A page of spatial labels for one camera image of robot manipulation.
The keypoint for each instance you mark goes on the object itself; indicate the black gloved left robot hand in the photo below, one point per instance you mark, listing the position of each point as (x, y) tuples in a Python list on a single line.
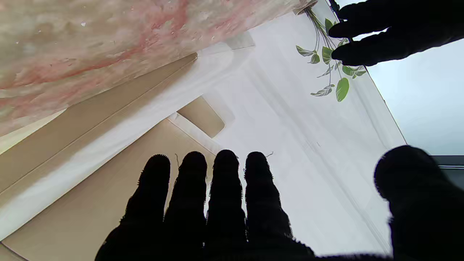
[(398, 29)]

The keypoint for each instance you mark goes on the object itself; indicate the variegated leafy house plant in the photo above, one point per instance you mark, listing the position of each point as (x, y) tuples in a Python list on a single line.
[(342, 88)]

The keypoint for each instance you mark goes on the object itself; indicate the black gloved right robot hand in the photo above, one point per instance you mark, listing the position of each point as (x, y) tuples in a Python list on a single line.
[(224, 217)]

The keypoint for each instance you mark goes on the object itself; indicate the sheer white curtain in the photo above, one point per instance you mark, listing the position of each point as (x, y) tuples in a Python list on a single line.
[(290, 145)]

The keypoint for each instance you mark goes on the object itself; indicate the beige plant pot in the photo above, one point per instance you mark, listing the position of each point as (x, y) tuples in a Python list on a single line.
[(306, 5)]

